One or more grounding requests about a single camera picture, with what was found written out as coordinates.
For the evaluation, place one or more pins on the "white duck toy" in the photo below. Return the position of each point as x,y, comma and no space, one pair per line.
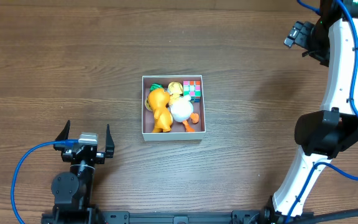
181,107

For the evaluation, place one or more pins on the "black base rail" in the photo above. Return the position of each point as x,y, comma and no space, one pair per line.
124,217

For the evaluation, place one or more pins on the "orange dinosaur toy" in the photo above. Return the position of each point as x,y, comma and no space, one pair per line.
158,102

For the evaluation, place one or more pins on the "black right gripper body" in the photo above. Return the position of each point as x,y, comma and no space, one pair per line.
303,32

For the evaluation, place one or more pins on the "white cardboard box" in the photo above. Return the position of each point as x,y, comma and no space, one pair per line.
178,131

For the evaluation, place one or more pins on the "yellow round disc toy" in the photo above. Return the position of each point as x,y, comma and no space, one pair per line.
147,104

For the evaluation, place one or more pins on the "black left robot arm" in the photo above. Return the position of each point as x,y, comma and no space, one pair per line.
72,190

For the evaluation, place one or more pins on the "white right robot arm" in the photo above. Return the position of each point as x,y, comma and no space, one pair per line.
323,134

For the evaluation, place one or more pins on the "multicolour puzzle cube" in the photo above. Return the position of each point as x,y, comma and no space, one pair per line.
192,88

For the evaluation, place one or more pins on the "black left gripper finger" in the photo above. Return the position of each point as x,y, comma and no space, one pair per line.
110,146
63,136

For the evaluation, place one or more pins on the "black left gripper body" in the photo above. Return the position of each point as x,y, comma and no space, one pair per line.
84,155

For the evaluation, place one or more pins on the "green round disc toy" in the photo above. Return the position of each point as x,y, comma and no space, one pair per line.
155,86

